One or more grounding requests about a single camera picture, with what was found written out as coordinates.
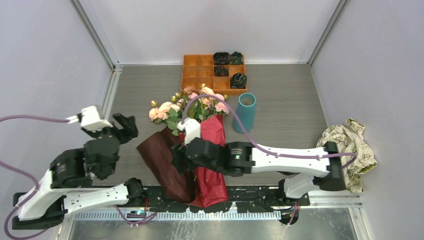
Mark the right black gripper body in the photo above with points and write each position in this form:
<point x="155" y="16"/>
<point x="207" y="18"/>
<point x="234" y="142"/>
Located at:
<point x="178" y="151"/>

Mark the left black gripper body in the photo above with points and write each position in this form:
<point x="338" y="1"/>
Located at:
<point x="127" y="133"/>

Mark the dark red wrapping paper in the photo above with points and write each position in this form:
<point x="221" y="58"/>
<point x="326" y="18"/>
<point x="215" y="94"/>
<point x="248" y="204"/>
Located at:
<point x="201" y="188"/>

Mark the pink flower bouquet red wrap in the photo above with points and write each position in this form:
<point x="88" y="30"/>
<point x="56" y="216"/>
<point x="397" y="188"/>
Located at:
<point x="199" y="105"/>

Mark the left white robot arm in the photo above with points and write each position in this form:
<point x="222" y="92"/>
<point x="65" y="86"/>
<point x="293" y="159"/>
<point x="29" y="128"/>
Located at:
<point x="66" y="188"/>

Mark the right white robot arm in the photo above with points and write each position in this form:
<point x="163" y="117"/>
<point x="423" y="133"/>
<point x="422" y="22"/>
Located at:
<point x="311" y="169"/>

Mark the teal vase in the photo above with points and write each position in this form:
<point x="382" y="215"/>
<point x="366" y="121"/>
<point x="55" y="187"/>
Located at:
<point x="246" y="110"/>

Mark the small electronics board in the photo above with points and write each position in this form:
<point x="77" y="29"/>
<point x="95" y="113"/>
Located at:
<point x="136" y="214"/>

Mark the dark green rolled sock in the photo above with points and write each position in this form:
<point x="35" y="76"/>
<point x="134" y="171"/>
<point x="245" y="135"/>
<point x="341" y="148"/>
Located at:
<point x="238" y="81"/>

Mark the orange compartment tray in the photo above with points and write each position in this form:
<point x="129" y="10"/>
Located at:
<point x="198" y="69"/>

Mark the black rolled sock top left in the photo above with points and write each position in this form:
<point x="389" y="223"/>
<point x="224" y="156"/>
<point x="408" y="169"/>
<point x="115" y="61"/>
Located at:
<point x="222" y="58"/>

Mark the dark teal rolled sock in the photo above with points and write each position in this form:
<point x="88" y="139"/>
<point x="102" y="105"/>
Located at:
<point x="237" y="58"/>

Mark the crumpled printed cloth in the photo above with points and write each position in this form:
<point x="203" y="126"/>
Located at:
<point x="349" y="139"/>

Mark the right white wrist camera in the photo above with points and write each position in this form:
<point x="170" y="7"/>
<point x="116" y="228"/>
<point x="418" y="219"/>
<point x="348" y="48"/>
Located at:
<point x="191" y="129"/>

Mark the perforated metal rail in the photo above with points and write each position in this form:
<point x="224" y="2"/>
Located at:
<point x="232" y="215"/>

